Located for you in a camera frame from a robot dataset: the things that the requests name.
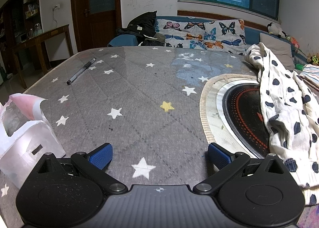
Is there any black white plush toy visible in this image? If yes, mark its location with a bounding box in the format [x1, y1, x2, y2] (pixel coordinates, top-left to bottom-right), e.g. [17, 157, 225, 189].
[267, 23, 287, 39]

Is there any white pink tissue pack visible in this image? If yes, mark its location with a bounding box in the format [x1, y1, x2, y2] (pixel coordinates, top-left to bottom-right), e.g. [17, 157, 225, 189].
[0, 93, 66, 189]

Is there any orange toy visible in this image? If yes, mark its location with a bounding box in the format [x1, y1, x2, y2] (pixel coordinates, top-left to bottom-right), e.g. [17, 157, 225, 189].
[287, 35, 300, 47]

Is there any white spotted garment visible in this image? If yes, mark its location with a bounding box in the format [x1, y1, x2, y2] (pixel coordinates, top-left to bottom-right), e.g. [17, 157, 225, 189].
[244, 43, 319, 206]

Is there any black pen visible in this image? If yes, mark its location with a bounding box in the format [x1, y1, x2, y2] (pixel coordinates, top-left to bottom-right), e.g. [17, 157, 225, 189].
[66, 58, 96, 85]

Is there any wooden side table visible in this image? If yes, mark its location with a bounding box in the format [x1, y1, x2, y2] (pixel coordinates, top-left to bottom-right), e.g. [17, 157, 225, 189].
[12, 24, 74, 89]

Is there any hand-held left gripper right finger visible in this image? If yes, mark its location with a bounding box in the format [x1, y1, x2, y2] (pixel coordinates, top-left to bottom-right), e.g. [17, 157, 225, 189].
[193, 143, 286, 196]

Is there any butterfly print pillow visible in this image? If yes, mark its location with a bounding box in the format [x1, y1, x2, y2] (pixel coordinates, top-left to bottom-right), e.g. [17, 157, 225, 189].
[155, 19, 247, 55]

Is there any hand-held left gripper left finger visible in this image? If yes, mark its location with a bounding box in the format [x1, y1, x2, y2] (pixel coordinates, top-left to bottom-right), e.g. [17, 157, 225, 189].
[37, 143, 127, 195]

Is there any dark wooden shelf cabinet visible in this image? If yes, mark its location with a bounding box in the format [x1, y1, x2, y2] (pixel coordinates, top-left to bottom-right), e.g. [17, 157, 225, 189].
[0, 0, 40, 46]

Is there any brown wooden door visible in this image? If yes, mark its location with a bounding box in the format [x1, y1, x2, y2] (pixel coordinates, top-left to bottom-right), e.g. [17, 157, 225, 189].
[70, 0, 122, 52]

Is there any grey star tablecloth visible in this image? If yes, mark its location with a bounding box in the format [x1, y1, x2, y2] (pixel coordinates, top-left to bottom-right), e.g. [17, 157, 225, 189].
[0, 45, 319, 228]

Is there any blue sofa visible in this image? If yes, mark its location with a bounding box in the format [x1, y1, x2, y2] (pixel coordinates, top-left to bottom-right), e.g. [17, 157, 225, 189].
[107, 16, 308, 70]

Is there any round black induction cooker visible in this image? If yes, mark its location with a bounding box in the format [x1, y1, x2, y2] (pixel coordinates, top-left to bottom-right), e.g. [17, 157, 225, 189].
[216, 80, 273, 160]

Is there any grey pillow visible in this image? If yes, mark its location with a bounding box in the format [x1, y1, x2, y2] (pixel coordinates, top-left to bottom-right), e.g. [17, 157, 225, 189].
[259, 33, 296, 69]

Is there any striped folded cloth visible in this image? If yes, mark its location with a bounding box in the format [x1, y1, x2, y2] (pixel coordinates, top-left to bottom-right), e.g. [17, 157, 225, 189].
[299, 65, 319, 90]

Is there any black jacket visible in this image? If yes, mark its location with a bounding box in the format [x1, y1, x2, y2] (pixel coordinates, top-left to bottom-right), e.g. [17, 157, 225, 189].
[116, 12, 157, 44]

